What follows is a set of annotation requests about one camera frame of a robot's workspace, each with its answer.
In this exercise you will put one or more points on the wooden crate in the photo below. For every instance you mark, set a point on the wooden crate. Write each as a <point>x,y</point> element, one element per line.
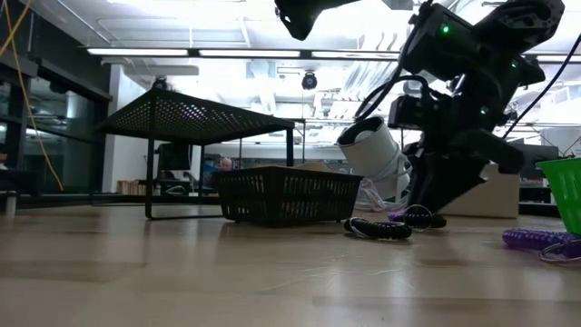
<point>131,187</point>

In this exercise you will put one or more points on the black computer monitor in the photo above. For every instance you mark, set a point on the black computer monitor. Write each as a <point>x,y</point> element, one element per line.
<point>174,156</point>
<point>542,156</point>

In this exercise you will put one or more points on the black ceiling spotlight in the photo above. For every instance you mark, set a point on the black ceiling spotlight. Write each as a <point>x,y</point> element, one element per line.
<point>309,81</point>
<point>160,83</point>

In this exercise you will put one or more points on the black aluminium table frame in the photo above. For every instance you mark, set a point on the black aluminium table frame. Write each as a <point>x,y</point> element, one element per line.
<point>54,198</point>

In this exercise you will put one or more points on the person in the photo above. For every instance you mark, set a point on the person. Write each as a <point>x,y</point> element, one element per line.
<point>415,147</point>
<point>225,163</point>

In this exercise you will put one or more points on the green plastic basket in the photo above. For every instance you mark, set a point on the green plastic basket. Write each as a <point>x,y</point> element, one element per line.
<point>567,191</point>

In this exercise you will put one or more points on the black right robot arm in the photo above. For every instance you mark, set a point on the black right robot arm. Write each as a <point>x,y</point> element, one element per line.
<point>499,68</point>

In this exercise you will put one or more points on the black perforated metal shelf riser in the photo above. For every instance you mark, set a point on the black perforated metal shelf riser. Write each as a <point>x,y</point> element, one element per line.
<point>190,118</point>

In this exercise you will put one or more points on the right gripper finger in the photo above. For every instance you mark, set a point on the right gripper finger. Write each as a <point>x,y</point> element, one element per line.
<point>440,181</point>

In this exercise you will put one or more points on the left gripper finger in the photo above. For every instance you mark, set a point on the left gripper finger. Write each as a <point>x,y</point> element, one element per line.
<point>308,16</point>

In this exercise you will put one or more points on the black plastic mesh basket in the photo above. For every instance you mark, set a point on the black plastic mesh basket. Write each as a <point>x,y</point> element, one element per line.
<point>290,195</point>

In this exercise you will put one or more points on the long ceiling light strip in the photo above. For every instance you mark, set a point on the long ceiling light strip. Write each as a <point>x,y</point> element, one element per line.
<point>136,52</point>

